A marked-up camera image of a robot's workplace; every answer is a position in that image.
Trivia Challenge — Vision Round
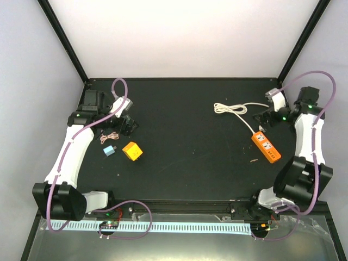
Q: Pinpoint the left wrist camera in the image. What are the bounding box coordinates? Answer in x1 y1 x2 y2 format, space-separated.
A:
109 97 133 118

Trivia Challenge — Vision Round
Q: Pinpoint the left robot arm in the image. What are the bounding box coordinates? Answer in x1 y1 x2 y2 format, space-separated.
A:
32 90 138 221

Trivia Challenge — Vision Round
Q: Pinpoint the pink usb cable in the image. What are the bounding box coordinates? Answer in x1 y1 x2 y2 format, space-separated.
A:
100 132 120 145

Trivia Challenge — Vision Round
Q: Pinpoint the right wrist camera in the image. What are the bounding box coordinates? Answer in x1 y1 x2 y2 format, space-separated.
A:
265 88 287 112

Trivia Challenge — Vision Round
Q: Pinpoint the black aluminium frame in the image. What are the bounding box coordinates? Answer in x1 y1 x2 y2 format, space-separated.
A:
20 1 347 260

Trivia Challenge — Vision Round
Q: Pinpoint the white power cord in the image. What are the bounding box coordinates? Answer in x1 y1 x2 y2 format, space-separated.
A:
214 102 270 134

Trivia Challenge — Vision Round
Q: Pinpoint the light blue plug adapter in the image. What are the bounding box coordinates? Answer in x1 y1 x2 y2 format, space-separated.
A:
103 145 117 157

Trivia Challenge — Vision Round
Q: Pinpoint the light blue cable duct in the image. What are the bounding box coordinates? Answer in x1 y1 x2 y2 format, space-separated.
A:
64 220 252 235

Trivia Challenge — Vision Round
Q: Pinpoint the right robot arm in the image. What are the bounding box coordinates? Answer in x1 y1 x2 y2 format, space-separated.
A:
247 86 333 219

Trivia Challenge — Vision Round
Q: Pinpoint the white three-pin plug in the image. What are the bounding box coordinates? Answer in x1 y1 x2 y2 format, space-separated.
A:
258 125 266 132

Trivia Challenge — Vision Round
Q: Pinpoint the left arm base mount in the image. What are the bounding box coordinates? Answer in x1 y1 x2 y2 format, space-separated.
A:
90 202 124 218

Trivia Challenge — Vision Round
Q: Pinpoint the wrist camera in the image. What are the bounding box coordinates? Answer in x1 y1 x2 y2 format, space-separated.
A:
109 97 133 118
265 88 287 112

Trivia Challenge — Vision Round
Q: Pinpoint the orange power strip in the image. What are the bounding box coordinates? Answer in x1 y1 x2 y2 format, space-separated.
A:
251 131 281 164

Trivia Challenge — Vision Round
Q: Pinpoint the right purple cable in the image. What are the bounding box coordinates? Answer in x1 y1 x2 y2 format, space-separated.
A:
251 70 337 242

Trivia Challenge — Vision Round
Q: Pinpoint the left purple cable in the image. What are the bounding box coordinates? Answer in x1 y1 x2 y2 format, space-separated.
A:
46 78 153 241

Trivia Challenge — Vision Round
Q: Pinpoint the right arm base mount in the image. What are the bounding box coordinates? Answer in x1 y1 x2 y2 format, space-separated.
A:
227 200 277 221

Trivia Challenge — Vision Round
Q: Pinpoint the yellow cube socket adapter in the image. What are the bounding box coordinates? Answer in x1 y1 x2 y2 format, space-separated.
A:
122 141 143 161

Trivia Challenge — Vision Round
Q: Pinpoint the purple cable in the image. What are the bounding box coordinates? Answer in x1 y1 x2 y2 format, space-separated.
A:
251 70 337 242
46 78 153 241

